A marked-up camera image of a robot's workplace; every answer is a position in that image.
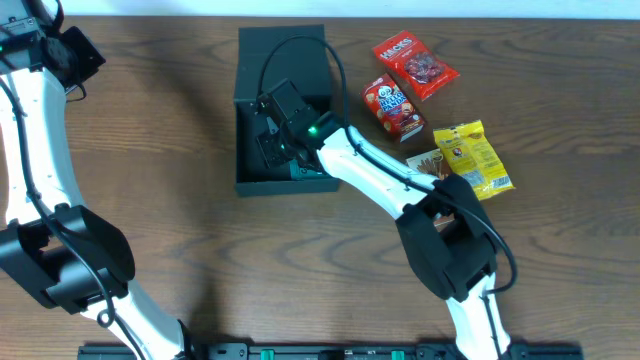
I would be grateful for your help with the teal Chunkies cookie box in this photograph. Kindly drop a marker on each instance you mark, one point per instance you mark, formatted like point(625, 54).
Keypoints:
point(299, 173)

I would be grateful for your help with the red Hello Panda box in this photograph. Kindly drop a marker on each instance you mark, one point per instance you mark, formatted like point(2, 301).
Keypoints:
point(395, 112)

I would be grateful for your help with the yellow snack bag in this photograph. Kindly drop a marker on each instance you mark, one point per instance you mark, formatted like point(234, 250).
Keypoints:
point(470, 155)

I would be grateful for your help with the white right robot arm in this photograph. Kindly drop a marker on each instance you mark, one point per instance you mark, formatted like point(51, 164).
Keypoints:
point(450, 244)

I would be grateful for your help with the brown Pocky box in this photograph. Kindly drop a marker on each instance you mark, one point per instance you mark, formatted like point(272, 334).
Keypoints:
point(433, 163)

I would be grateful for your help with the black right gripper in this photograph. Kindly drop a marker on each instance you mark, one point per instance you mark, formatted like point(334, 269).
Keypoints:
point(270, 159)

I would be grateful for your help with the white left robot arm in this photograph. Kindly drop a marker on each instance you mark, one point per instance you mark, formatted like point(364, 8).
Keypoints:
point(60, 252)

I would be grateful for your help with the black storage box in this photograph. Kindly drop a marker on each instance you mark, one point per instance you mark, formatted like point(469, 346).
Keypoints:
point(272, 54)

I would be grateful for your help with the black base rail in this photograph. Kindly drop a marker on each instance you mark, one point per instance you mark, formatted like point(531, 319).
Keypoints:
point(426, 351)

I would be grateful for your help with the red Hacks candy bag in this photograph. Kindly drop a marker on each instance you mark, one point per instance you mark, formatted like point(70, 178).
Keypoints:
point(410, 59)

